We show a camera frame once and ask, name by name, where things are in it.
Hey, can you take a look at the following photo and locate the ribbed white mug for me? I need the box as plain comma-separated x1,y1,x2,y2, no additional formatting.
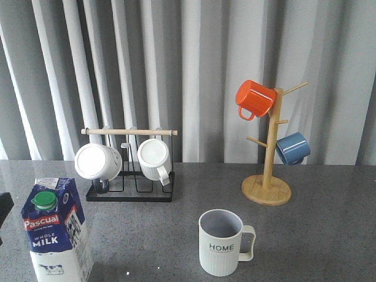
137,139,172,186

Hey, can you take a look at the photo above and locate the white HOME mug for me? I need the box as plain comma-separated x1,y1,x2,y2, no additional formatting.
198,209,256,277

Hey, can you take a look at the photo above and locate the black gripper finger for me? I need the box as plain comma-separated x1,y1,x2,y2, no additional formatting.
0,192,14,227

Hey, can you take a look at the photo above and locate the blue enamel mug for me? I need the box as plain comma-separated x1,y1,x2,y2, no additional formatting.
276,132,311,166

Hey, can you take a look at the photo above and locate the smooth white mug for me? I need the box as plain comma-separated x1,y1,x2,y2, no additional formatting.
75,143,122,194

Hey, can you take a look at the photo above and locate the orange enamel mug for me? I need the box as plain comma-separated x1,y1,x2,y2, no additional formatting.
236,80,277,120

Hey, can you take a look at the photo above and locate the wooden mug tree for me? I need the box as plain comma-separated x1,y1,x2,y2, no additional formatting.
241,82,308,206

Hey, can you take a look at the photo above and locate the Pascual whole milk carton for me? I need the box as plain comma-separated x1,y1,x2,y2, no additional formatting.
21,177,94,281

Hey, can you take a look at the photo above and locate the black wire mug rack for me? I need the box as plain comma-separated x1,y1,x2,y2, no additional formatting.
81,128,178,202

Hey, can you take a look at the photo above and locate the grey pleated curtain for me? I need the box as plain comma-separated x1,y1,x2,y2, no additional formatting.
1,1,375,165

